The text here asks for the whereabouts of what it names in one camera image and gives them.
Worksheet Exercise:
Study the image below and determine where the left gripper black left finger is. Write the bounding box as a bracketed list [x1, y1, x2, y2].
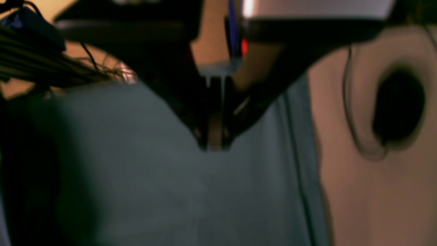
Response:
[55, 0, 214, 151]

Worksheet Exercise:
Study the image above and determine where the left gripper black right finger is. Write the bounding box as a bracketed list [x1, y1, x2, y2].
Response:
[222, 19, 384, 150]

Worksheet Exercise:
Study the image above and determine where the orange black clamp top right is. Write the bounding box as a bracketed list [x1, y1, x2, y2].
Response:
[240, 38, 248, 58]

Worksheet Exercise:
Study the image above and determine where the blue clamp top right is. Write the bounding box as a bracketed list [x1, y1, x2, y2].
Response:
[224, 0, 242, 59]

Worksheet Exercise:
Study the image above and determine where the teal table cloth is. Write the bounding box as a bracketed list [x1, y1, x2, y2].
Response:
[1, 76, 331, 246]

